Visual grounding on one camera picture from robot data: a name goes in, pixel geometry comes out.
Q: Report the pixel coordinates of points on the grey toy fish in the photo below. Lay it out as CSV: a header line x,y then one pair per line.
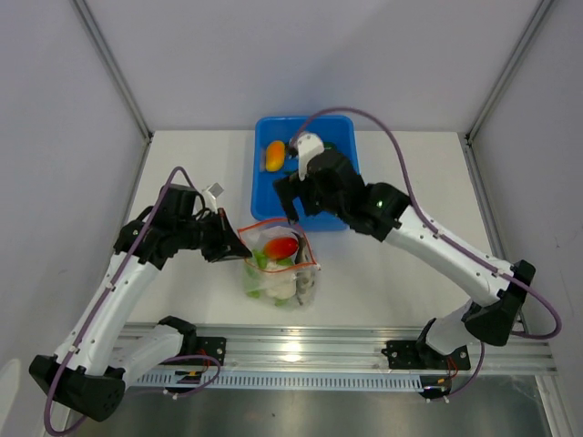
x,y
305,277

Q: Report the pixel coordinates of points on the blue plastic bin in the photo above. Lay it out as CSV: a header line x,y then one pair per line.
x,y
336,129

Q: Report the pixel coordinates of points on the left aluminium frame post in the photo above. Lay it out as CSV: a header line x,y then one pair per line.
x,y
108,60

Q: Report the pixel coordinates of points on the aluminium front rail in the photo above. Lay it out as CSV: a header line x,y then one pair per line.
x,y
353,350

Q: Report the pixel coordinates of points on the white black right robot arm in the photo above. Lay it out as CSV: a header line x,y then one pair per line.
x,y
387,214

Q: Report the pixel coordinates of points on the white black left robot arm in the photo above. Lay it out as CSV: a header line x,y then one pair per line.
x,y
85,373

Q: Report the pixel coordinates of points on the red orange toy mango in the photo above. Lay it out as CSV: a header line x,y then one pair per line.
x,y
281,248

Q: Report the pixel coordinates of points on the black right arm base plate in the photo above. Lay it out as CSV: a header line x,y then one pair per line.
x,y
406,355

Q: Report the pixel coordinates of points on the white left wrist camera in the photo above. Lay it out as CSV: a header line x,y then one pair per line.
x,y
210,195

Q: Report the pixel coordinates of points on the green toy lettuce leaf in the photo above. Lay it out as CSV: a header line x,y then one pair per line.
x,y
252,278

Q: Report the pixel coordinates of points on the clear orange-zipper zip bag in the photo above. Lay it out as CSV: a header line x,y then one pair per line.
x,y
257,235

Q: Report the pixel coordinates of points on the aluminium frame post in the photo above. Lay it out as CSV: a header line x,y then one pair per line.
x,y
517,55
108,60

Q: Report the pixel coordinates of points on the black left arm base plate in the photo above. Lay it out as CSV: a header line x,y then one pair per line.
x,y
214,347

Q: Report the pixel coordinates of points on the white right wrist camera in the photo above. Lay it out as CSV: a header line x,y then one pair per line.
x,y
306,147

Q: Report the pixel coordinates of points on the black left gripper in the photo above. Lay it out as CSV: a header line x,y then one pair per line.
x,y
227,243

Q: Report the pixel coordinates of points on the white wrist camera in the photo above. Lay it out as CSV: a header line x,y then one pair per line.
x,y
306,147
210,195

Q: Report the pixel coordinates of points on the white toy cauliflower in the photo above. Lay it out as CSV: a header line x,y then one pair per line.
x,y
279,279

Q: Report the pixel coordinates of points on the right aluminium frame post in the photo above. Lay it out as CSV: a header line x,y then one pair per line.
x,y
517,55

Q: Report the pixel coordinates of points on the yellow orange toy mango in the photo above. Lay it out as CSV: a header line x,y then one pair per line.
x,y
275,154

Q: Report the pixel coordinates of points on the white slotted cable duct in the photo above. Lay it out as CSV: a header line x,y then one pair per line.
x,y
296,381

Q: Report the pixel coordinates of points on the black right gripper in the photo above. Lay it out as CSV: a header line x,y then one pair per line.
x,y
290,188

